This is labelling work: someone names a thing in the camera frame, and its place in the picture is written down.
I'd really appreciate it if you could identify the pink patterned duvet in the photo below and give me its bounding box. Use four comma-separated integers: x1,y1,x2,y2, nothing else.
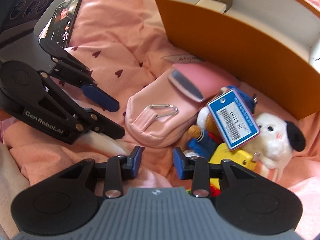
1,0,319,239

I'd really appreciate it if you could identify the orange cardboard box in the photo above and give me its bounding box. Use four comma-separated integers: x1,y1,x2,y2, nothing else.
155,0,319,120

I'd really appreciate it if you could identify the brown cat plush keychain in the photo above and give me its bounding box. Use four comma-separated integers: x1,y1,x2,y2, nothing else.
183,86,258,160

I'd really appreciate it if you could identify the white rectangular box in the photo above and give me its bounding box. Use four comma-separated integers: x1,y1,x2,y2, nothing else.
196,0,227,14

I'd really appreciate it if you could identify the smartphone with photo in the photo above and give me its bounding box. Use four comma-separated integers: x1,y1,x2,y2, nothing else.
46,0,82,48

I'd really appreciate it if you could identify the pink pouch bag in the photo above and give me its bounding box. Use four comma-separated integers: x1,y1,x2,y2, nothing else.
125,62,240,148

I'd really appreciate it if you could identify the yellow tape measure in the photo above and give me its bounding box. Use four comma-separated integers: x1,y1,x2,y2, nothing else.
209,143,258,197

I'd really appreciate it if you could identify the blue barcode card tag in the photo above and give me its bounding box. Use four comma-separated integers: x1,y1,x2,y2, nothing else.
207,89,260,151

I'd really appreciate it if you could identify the white dog plush toy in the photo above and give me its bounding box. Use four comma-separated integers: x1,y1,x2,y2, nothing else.
241,113,306,181

